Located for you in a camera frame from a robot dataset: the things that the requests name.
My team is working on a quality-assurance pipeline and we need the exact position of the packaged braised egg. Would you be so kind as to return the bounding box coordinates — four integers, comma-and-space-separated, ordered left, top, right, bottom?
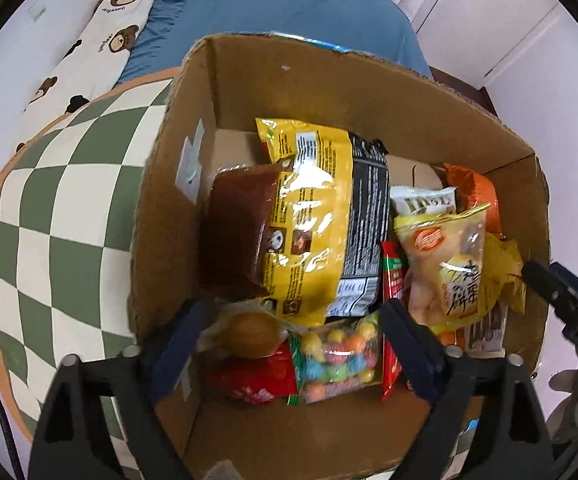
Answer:
204, 305, 290, 361

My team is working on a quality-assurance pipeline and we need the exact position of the bear print pillow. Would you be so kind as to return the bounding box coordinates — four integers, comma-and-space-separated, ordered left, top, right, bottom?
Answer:
16, 0, 155, 156

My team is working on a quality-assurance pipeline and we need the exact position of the colourful candy ball packet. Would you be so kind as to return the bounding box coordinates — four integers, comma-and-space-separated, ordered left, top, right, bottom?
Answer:
286, 312, 387, 406

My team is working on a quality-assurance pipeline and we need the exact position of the red snack packet green band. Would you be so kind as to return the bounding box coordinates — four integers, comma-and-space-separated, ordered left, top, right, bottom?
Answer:
381, 241, 410, 401

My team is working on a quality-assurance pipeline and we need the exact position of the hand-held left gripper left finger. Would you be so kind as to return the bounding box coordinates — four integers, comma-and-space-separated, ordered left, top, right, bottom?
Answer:
29, 297, 210, 480

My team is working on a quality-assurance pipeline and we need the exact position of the white brown snack packet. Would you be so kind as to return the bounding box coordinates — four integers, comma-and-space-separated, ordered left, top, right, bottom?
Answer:
390, 186, 458, 218

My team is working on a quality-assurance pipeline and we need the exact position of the printed cardboard box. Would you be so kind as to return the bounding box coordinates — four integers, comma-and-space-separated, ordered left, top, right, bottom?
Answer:
128, 32, 552, 480

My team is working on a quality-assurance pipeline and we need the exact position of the green white checkered mat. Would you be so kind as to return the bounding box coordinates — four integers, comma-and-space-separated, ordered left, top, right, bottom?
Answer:
0, 67, 482, 480

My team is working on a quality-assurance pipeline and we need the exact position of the blue bed sheet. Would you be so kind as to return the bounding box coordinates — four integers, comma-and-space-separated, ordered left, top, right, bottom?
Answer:
116, 0, 432, 86

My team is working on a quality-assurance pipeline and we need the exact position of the yellow snack packet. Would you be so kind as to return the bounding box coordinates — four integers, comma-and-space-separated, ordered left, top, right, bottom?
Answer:
484, 232, 527, 316

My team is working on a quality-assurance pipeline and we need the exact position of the large yellow black snack bag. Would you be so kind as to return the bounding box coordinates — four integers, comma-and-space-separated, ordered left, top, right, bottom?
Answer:
255, 117, 390, 325

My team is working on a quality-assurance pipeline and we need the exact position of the clear cracker packet orange label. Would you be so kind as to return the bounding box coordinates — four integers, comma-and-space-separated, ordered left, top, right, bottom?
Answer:
394, 202, 490, 331

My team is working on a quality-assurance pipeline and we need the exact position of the white wardrobe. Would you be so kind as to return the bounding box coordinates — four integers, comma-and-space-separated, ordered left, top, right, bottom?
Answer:
411, 0, 578, 91

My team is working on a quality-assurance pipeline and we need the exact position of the glossy red snack packet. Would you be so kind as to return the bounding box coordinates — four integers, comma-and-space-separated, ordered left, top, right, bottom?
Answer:
211, 345, 300, 406

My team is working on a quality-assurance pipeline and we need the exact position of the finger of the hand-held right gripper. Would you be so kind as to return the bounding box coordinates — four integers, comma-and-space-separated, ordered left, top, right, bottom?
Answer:
521, 260, 577, 321

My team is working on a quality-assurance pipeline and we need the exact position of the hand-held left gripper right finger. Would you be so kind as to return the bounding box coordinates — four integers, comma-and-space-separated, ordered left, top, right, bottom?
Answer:
379, 297, 554, 480

